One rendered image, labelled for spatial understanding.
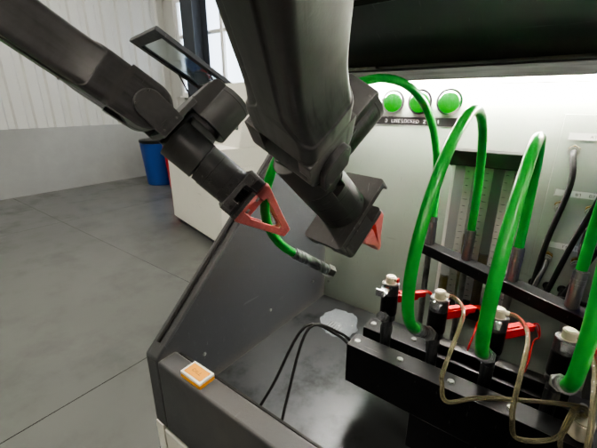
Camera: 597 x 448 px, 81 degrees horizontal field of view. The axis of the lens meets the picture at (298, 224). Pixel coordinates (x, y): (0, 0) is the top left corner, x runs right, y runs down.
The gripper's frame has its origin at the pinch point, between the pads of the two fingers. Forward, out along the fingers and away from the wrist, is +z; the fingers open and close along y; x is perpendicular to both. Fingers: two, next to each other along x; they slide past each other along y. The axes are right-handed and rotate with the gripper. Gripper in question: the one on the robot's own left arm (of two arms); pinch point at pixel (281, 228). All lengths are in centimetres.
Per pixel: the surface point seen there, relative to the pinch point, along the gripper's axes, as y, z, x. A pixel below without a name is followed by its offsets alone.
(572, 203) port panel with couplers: -2, 38, -37
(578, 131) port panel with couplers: -3, 28, -46
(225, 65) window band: 581, -122, -164
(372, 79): 0.1, -4.0, -26.3
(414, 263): -18.1, 9.7, -6.0
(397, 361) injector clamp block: -2.6, 28.7, 4.3
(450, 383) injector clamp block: -8.8, 33.4, 1.5
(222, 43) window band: 576, -146, -186
